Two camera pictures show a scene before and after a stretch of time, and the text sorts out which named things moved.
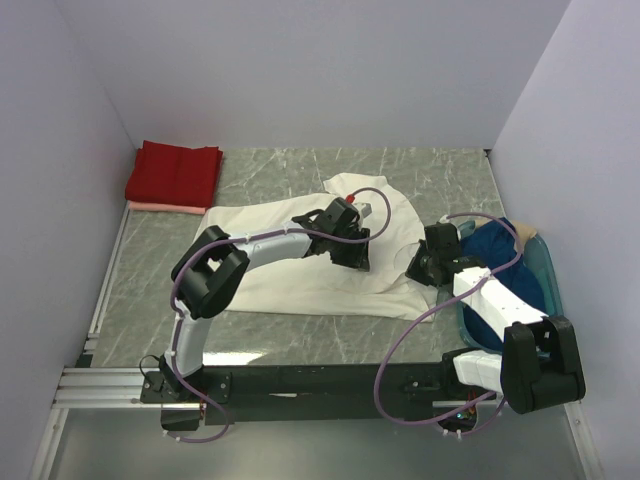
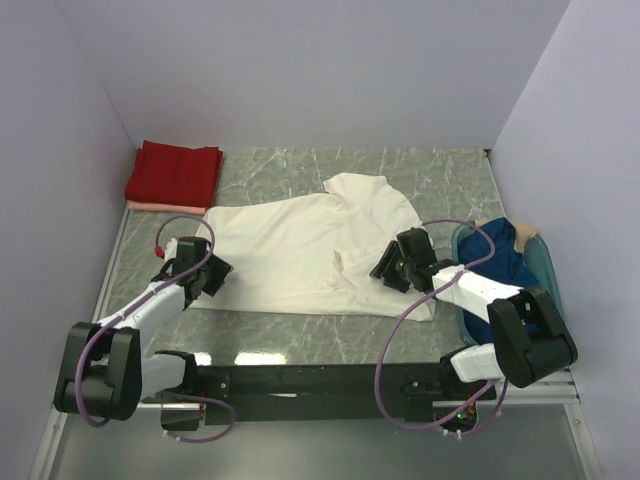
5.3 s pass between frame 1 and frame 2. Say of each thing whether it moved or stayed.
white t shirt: stayed
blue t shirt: stayed
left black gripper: moved
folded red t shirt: stayed
